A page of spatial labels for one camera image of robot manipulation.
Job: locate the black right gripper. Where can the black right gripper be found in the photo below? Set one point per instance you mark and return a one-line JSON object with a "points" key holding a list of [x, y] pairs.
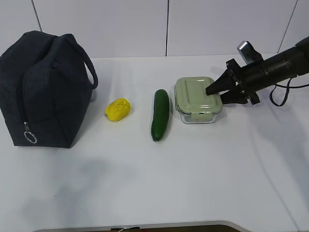
{"points": [[240, 83]]}

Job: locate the green lidded glass container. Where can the green lidded glass container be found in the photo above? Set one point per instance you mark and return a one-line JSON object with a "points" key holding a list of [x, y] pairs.
{"points": [[192, 102]]}

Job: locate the green cucumber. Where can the green cucumber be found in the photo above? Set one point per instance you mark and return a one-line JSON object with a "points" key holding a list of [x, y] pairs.
{"points": [[160, 115]]}

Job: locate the yellow lemon toy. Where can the yellow lemon toy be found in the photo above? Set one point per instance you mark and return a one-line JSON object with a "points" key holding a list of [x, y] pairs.
{"points": [[117, 110]]}

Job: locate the dark navy lunch bag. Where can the dark navy lunch bag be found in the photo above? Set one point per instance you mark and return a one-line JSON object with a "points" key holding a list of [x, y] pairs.
{"points": [[46, 84]]}

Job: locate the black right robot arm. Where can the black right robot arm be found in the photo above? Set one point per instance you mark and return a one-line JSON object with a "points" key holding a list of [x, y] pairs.
{"points": [[286, 65]]}

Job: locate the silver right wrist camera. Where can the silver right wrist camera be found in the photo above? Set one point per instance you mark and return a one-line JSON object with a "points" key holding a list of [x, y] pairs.
{"points": [[248, 53]]}

